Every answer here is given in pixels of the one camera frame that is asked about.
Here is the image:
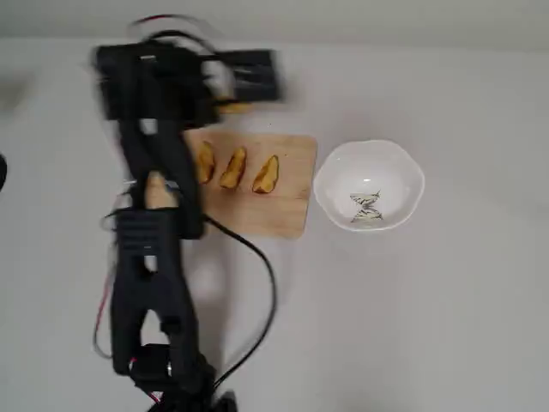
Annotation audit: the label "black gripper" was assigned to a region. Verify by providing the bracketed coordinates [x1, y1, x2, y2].
[92, 41, 287, 130]

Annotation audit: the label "largest apple slice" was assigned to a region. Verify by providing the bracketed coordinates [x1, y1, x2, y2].
[217, 101, 253, 116]

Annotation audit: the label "wooden cutting board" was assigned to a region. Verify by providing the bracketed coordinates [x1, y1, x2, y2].
[143, 133, 319, 240]

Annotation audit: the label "white ceramic bowl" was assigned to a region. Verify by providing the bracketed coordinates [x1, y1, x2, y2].
[312, 138, 426, 233]

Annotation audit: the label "thick black camera cable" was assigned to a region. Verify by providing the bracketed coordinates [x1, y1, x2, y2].
[200, 214, 278, 384]

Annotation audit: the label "red white servo wires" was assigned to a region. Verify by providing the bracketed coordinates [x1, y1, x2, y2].
[91, 274, 113, 361]

